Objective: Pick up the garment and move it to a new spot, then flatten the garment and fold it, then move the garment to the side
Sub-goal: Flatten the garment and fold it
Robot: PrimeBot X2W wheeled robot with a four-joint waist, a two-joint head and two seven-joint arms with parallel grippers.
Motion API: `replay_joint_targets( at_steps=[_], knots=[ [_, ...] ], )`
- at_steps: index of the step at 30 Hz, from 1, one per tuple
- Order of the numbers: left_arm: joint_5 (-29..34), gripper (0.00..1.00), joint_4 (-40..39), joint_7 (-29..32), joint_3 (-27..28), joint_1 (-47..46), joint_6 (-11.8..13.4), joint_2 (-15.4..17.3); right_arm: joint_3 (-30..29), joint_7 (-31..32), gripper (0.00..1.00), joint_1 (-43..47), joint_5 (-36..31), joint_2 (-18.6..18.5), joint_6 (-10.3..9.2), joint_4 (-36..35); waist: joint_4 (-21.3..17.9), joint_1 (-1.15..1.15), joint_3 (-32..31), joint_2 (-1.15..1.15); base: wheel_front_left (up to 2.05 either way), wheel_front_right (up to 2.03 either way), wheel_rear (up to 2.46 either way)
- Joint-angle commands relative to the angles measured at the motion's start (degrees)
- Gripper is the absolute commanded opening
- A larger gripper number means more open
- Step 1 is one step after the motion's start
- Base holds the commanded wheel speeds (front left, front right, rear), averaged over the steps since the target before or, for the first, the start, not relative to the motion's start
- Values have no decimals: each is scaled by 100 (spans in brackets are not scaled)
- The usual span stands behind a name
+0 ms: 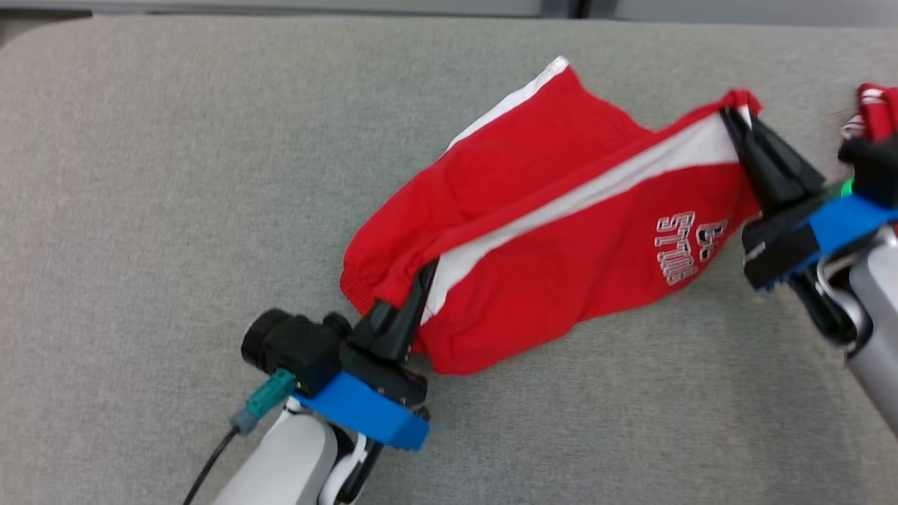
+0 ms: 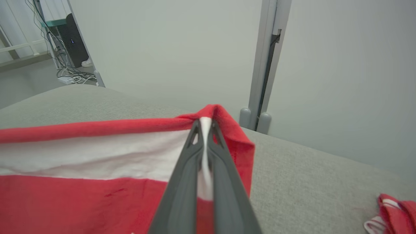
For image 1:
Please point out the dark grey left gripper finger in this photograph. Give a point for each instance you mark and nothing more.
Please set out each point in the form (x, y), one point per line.
(372, 330)
(410, 322)

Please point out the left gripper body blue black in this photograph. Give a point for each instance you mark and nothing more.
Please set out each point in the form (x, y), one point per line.
(365, 414)

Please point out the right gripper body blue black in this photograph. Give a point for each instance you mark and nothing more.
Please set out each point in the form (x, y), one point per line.
(786, 242)

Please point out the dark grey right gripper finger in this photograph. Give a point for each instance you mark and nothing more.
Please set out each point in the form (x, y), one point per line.
(789, 172)
(751, 161)

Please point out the red white basketball jersey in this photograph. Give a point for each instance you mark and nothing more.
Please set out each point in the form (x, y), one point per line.
(877, 105)

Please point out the red white shorts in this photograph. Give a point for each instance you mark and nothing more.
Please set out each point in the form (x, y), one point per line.
(561, 280)

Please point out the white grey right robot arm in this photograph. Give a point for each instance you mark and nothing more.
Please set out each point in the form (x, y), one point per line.
(877, 315)

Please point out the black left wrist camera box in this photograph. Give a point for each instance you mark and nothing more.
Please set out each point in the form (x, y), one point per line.
(295, 347)

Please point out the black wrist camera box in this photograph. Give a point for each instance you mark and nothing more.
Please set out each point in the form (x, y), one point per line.
(877, 168)
(295, 347)

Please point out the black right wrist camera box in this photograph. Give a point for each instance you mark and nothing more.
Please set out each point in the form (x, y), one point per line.
(877, 168)

